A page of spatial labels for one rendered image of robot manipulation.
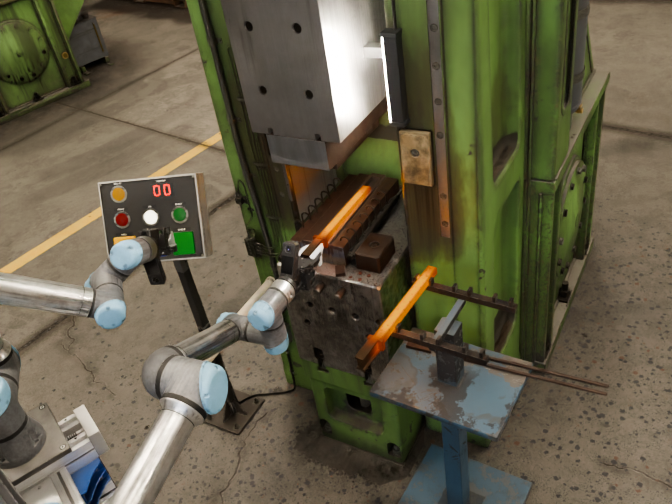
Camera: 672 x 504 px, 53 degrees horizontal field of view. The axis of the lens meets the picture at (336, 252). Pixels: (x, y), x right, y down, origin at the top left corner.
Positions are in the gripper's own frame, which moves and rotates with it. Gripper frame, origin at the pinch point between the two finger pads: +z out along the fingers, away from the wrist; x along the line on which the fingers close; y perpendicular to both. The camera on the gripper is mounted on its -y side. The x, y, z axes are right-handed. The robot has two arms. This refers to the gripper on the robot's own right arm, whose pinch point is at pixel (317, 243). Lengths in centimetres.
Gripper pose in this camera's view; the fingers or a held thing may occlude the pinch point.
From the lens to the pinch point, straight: 211.6
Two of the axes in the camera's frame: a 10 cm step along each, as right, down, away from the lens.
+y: 1.4, 8.0, 5.9
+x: 8.7, 1.9, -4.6
